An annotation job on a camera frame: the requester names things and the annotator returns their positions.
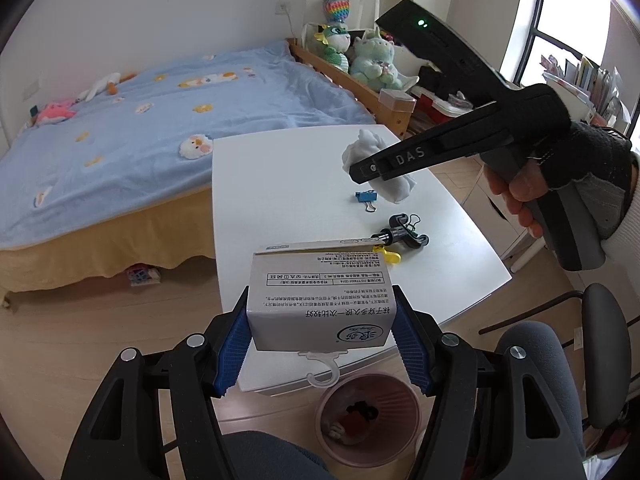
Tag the row of books and papers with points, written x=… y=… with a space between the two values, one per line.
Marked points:
x=585 y=80

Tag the white goose plush toy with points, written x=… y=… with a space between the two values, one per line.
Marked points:
x=102 y=87

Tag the white cloth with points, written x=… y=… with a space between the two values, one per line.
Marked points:
x=367 y=145

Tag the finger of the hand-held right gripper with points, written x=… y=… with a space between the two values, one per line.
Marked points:
x=465 y=122
x=425 y=155

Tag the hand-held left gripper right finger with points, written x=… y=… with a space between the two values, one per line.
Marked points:
x=415 y=355

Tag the white drawer cabinet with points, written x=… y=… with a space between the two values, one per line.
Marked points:
x=485 y=230

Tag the red cooler box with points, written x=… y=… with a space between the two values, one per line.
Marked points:
x=440 y=110

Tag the light green dinosaur plush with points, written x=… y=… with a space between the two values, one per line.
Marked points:
x=377 y=60

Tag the white carton box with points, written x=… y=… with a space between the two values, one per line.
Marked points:
x=320 y=300

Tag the blue binder clip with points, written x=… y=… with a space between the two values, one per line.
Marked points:
x=365 y=195

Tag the wooden bed frame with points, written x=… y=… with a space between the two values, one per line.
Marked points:
x=350 y=80

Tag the green dragon plush toy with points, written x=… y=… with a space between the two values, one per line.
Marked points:
x=334 y=47

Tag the clear plastic box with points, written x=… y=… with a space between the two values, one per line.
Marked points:
x=397 y=100

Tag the yellow plastic clip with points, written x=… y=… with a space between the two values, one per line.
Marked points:
x=391 y=257

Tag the person's right hand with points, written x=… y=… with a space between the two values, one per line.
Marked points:
x=600 y=160

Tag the yellow bed skirt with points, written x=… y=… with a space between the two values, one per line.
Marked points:
x=100 y=245

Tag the black office chair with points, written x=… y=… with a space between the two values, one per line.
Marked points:
x=605 y=355

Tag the pink trash bin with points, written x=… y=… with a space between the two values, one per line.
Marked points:
x=400 y=410

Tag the dark framed window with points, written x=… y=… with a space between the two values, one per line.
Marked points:
x=575 y=5

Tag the pink plush toy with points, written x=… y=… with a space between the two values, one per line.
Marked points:
x=55 y=112

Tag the black clip holder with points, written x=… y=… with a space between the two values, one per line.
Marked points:
x=400 y=234

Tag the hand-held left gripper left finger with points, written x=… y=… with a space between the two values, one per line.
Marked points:
x=230 y=355

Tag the white low table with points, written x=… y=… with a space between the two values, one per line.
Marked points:
x=280 y=200

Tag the bed with blue blanket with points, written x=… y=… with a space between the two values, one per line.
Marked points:
x=150 y=135

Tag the white wall socket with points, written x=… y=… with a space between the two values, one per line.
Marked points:
x=283 y=8

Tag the person's left leg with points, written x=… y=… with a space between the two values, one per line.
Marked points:
x=270 y=457

